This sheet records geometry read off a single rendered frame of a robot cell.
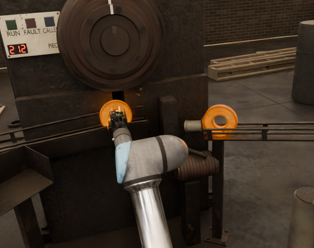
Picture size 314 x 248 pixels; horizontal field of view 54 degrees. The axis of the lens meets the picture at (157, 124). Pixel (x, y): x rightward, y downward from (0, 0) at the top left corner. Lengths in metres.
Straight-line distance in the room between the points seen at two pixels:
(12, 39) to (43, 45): 0.13
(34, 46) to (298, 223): 1.35
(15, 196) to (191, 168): 0.77
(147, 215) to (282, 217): 1.29
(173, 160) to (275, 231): 1.15
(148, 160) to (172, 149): 0.08
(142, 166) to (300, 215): 0.71
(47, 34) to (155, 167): 0.87
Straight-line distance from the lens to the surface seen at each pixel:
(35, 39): 1.52
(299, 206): 1.34
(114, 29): 1.29
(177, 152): 0.92
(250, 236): 1.89
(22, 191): 1.34
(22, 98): 1.58
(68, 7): 1.37
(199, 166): 1.51
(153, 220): 0.89
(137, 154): 0.88
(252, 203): 2.12
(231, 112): 1.44
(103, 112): 1.49
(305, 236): 1.40
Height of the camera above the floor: 1.27
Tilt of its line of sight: 23 degrees down
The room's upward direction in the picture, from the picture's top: 4 degrees counter-clockwise
